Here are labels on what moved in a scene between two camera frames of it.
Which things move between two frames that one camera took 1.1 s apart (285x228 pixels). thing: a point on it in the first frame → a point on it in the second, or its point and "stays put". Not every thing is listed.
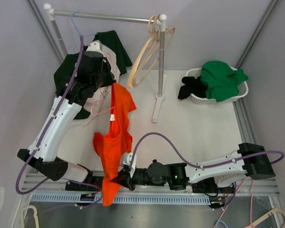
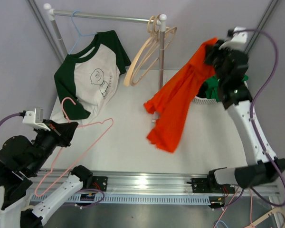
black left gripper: x=110 y=76 → x=62 y=131
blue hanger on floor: x=221 y=221 stays put
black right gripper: x=124 y=178 → x=214 y=51
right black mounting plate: x=209 y=185 stays put
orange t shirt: x=111 y=149 → x=170 y=103
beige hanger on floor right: x=282 y=211 stays put
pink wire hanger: x=99 y=113 → x=36 y=194
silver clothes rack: x=160 y=96 stays put
